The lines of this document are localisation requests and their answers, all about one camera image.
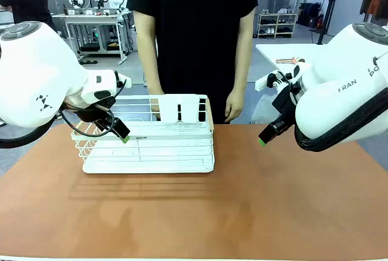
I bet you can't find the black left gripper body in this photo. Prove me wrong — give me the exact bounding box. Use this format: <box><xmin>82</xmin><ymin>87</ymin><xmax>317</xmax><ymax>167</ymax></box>
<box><xmin>75</xmin><ymin>99</ymin><xmax>118</xmax><ymax>124</ymax></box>

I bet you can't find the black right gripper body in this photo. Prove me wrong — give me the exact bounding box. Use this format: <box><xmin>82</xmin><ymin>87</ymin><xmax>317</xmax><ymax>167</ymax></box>
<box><xmin>272</xmin><ymin>86</ymin><xmax>297</xmax><ymax>129</ymax></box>

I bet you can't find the white wire dish rack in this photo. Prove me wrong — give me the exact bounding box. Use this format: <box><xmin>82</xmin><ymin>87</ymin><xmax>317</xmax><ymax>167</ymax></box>
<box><xmin>70</xmin><ymin>93</ymin><xmax>216</xmax><ymax>174</ymax></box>

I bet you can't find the person's left forearm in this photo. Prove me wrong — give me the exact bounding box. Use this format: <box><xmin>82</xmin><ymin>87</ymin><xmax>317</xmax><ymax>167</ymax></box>
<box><xmin>232</xmin><ymin>7</ymin><xmax>255</xmax><ymax>93</ymax></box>

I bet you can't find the person's right forearm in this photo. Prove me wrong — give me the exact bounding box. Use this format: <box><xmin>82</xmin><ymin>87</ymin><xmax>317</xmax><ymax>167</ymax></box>
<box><xmin>133</xmin><ymin>10</ymin><xmax>165</xmax><ymax>96</ymax></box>

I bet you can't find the person's right hand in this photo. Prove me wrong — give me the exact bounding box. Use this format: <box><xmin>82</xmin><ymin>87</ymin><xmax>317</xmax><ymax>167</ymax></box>
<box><xmin>149</xmin><ymin>93</ymin><xmax>165</xmax><ymax>121</ymax></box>

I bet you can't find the person's left hand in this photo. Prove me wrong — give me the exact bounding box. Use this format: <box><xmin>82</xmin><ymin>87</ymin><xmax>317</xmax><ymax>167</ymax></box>
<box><xmin>225</xmin><ymin>87</ymin><xmax>250</xmax><ymax>124</ymax></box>

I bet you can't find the clear plastic bag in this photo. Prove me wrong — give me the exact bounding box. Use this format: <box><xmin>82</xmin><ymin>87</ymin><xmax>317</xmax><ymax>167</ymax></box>
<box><xmin>250</xmin><ymin>94</ymin><xmax>281</xmax><ymax>125</ymax></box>

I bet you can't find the white side table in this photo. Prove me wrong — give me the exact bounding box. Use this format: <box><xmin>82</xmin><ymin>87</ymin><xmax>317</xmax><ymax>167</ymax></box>
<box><xmin>255</xmin><ymin>42</ymin><xmax>336</xmax><ymax>78</ymax></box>

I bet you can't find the white plastic cutlery holder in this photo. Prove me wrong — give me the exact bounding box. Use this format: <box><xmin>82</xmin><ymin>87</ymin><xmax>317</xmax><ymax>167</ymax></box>
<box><xmin>158</xmin><ymin>93</ymin><xmax>201</xmax><ymax>123</ymax></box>

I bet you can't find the wooden shoe rack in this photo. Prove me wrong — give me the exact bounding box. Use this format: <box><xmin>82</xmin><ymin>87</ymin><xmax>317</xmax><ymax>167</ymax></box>
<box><xmin>257</xmin><ymin>12</ymin><xmax>299</xmax><ymax>39</ymax></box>

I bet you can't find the white workbench with robots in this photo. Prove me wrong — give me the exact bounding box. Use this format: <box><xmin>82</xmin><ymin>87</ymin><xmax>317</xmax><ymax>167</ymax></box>
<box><xmin>51</xmin><ymin>12</ymin><xmax>135</xmax><ymax>65</ymax></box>

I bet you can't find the black stand pole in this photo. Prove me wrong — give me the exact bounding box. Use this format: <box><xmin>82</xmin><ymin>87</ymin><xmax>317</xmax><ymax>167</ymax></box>
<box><xmin>316</xmin><ymin>0</ymin><xmax>343</xmax><ymax>45</ymax></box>

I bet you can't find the person in black t-shirt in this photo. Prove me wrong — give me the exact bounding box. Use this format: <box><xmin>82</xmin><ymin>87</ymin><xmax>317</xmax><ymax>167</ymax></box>
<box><xmin>126</xmin><ymin>0</ymin><xmax>259</xmax><ymax>124</ymax></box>

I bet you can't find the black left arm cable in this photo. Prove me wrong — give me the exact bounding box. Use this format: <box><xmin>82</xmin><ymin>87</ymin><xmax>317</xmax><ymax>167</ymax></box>
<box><xmin>58</xmin><ymin>78</ymin><xmax>127</xmax><ymax>138</ymax></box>

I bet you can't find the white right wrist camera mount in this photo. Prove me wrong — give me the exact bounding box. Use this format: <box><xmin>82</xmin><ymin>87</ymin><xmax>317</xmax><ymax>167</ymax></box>
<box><xmin>255</xmin><ymin>62</ymin><xmax>304</xmax><ymax>93</ymax></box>

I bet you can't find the black right arm cable sleeve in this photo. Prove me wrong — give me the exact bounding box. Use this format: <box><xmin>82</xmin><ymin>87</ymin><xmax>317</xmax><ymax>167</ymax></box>
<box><xmin>294</xmin><ymin>86</ymin><xmax>388</xmax><ymax>153</ymax></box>

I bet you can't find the black arm cable sleeve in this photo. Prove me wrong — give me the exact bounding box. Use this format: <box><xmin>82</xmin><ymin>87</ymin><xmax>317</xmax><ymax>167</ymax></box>
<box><xmin>294</xmin><ymin>86</ymin><xmax>388</xmax><ymax>153</ymax></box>
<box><xmin>0</xmin><ymin>117</ymin><xmax>56</xmax><ymax>149</ymax></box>

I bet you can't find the black left arm cable sleeve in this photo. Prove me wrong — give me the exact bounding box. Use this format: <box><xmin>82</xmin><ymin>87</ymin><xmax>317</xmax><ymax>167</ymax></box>
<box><xmin>0</xmin><ymin>117</ymin><xmax>56</xmax><ymax>149</ymax></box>

